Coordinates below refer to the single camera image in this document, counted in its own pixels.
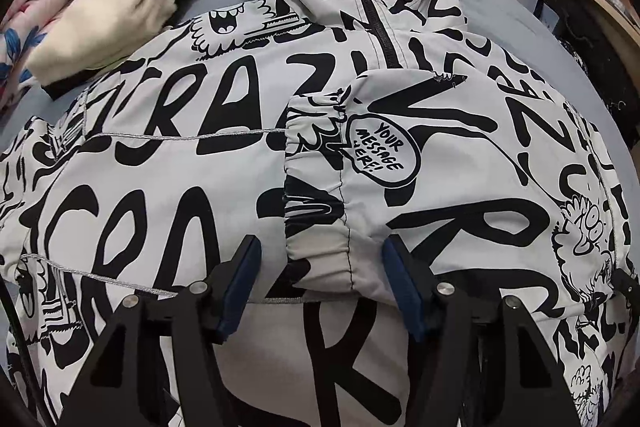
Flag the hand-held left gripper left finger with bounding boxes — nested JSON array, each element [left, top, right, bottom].
[[57, 236, 264, 427]]

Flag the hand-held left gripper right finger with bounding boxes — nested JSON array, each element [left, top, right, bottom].
[[381, 234, 584, 427]]

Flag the white box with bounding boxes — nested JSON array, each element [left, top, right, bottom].
[[517, 0, 559, 34]]

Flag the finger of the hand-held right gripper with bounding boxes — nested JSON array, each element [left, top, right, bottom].
[[612, 269, 640, 306]]

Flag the white black-print jacket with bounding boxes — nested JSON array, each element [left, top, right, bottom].
[[0, 0, 640, 427]]

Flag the cream knit sweater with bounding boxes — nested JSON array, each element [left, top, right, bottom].
[[25, 0, 219, 100]]

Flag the pink floral blanket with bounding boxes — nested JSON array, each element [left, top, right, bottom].
[[0, 0, 121, 108]]

